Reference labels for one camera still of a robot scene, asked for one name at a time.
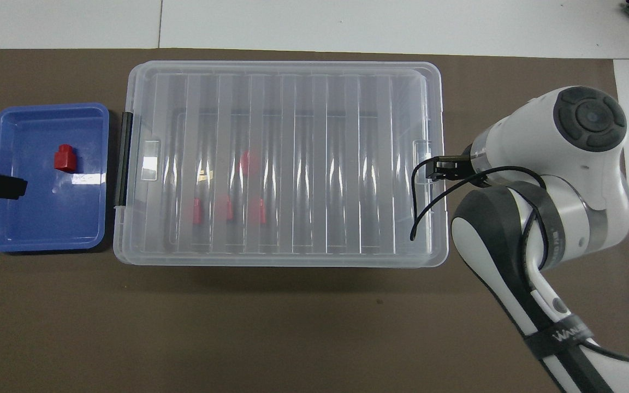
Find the blue plastic tray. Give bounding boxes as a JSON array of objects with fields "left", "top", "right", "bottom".
[{"left": 0, "top": 103, "right": 111, "bottom": 253}]

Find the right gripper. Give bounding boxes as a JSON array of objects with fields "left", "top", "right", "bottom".
[{"left": 454, "top": 143, "right": 477, "bottom": 180}]

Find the clear plastic storage box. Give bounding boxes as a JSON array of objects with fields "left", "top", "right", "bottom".
[{"left": 112, "top": 61, "right": 450, "bottom": 268}]

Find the clear ribbed box lid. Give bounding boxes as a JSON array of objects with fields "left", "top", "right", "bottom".
[{"left": 127, "top": 60, "right": 447, "bottom": 261}]

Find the black box latch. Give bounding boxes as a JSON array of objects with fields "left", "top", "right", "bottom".
[{"left": 115, "top": 111, "right": 133, "bottom": 207}]

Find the grey cable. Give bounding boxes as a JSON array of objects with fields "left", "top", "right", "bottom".
[{"left": 581, "top": 340, "right": 629, "bottom": 367}]

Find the black cable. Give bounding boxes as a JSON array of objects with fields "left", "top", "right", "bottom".
[{"left": 410, "top": 159, "right": 550, "bottom": 273}]

